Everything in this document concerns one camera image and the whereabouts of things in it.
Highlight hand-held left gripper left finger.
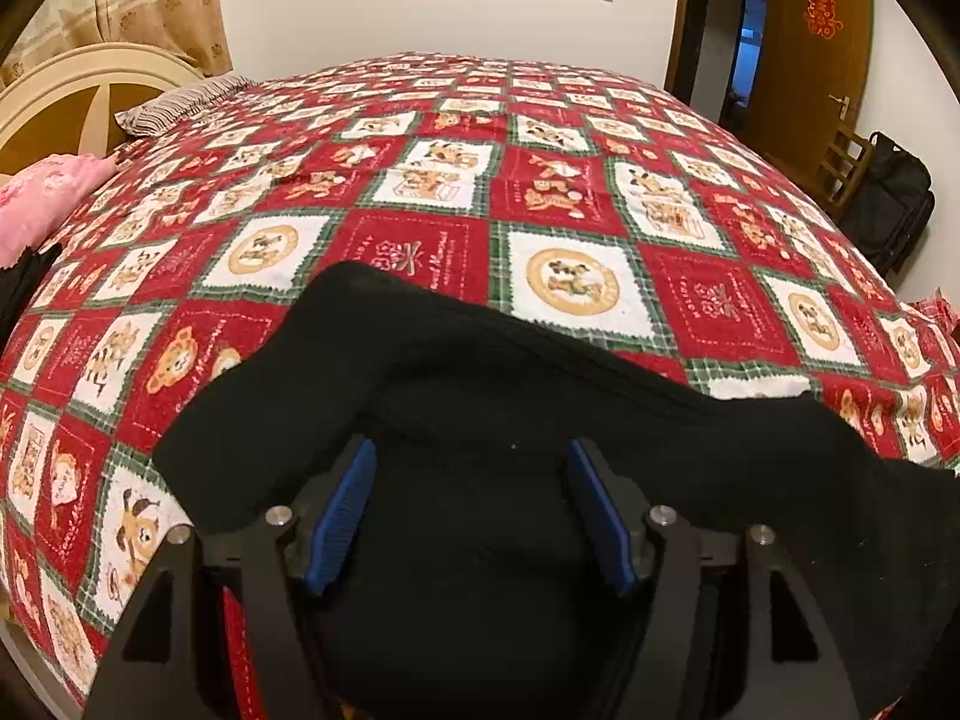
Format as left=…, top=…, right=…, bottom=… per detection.
left=81, top=436, right=380, bottom=720

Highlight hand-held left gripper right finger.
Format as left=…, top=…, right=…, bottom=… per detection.
left=566, top=436, right=863, bottom=720

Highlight black pants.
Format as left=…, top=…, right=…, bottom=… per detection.
left=154, top=262, right=960, bottom=720

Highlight red printed blanket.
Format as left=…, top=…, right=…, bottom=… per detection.
left=0, top=51, right=960, bottom=720

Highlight dark cloth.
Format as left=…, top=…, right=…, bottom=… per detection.
left=0, top=244, right=57, bottom=346

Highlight wooden chair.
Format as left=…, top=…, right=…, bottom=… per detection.
left=814, top=124, right=871, bottom=211

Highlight black bag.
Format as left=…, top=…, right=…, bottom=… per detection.
left=840, top=131, right=935, bottom=275

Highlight pink pillow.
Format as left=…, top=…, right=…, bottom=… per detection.
left=0, top=154, right=117, bottom=271

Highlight striped pillow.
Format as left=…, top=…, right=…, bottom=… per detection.
left=114, top=75, right=260, bottom=137

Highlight brown wooden door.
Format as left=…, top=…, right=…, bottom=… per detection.
left=742, top=0, right=875, bottom=188

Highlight cream wooden headboard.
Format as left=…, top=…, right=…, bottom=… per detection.
left=0, top=43, right=207, bottom=166

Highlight beige patterned curtain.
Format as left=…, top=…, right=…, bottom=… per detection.
left=0, top=0, right=233, bottom=87

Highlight dark wooden door frame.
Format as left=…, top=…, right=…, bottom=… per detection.
left=664, top=0, right=773, bottom=128

